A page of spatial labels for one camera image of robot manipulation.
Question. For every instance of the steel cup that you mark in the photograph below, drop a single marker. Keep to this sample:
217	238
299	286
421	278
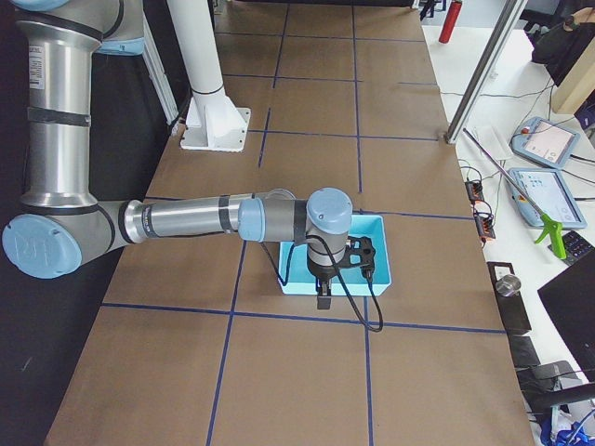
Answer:
508	285

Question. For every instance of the black office chair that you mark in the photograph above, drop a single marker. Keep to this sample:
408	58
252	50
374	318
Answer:
559	404

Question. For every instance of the red cylinder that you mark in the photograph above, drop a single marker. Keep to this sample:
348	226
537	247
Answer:
450	21

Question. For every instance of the white camera mast pole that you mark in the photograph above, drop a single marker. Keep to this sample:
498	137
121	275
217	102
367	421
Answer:
213	122

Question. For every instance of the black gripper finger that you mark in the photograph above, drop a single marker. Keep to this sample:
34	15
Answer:
323	294

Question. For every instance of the far teach pendant tablet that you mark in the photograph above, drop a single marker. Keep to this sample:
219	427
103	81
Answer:
543	142

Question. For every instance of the black monitor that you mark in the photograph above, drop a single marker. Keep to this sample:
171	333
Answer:
569	301

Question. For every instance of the teach pendant tablet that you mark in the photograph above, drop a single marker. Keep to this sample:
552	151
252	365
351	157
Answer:
547	188
543	142

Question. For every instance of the aluminium frame post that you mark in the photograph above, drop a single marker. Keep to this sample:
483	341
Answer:
507	19

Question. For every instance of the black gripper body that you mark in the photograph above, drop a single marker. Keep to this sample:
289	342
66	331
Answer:
320	272

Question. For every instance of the black keyboard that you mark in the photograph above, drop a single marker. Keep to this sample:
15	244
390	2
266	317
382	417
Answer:
576	247

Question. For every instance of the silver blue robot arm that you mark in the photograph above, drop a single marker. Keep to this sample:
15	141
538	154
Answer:
64	226

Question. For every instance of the black power strip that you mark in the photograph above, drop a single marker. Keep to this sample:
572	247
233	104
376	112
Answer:
482	211

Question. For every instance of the near teach pendant tablet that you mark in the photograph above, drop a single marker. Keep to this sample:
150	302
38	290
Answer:
547	188

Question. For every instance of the black box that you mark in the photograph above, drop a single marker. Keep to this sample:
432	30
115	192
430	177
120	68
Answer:
511	307

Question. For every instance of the green handled reacher grabber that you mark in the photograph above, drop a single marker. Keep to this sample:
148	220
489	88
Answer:
551	227

